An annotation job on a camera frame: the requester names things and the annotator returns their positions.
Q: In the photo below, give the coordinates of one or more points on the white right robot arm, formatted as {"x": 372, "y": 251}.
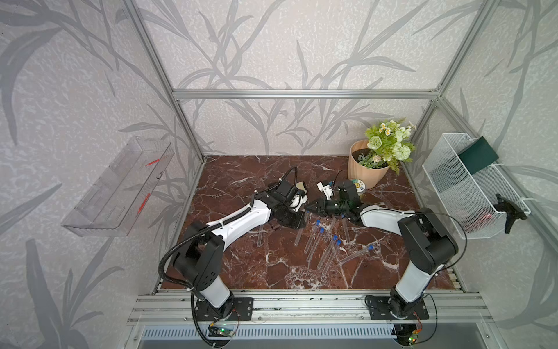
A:
{"x": 427, "y": 241}

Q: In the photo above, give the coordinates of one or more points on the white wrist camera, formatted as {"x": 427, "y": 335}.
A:
{"x": 298, "y": 201}
{"x": 326, "y": 188}

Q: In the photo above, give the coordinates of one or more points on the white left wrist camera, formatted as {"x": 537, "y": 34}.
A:
{"x": 298, "y": 201}

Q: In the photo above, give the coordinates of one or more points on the dark green card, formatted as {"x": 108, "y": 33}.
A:
{"x": 478, "y": 155}

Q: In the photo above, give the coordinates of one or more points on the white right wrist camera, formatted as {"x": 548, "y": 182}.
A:
{"x": 326, "y": 188}

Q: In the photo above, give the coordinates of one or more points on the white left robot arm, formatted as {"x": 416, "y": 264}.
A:
{"x": 196, "y": 261}

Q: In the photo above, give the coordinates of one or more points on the green white artificial flowers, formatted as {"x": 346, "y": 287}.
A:
{"x": 388, "y": 146}

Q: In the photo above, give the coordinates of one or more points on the green round tape tin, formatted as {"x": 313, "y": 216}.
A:
{"x": 360, "y": 186}

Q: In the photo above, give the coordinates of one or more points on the clear acrylic wall shelf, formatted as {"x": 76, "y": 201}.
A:
{"x": 117, "y": 198}

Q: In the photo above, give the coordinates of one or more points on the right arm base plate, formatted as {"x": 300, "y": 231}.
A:
{"x": 394, "y": 308}

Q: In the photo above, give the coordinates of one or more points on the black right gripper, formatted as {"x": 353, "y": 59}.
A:
{"x": 320, "y": 206}

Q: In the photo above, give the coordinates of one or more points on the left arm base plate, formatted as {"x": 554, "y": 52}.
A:
{"x": 235, "y": 308}

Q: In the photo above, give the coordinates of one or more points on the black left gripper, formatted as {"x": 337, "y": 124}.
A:
{"x": 300, "y": 216}

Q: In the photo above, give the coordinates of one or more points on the aluminium front rail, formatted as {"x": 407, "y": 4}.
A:
{"x": 172, "y": 307}

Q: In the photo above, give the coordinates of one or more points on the white wire mesh basket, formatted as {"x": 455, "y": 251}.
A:
{"x": 469, "y": 198}

